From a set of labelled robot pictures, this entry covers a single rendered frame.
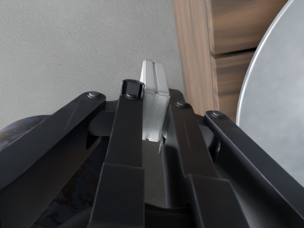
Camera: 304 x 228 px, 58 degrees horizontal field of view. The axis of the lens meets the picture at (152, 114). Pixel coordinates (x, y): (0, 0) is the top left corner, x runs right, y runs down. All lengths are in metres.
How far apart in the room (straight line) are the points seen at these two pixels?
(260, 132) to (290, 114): 0.03
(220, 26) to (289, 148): 0.12
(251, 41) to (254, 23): 0.01
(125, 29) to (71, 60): 0.13
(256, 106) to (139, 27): 0.38
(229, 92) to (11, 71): 0.51
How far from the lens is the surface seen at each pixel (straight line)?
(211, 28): 0.23
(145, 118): 0.15
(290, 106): 0.25
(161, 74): 0.18
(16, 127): 0.65
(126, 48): 0.59
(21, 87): 0.67
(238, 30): 0.24
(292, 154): 0.28
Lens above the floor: 0.57
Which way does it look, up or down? 65 degrees down
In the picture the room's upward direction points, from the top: 177 degrees clockwise
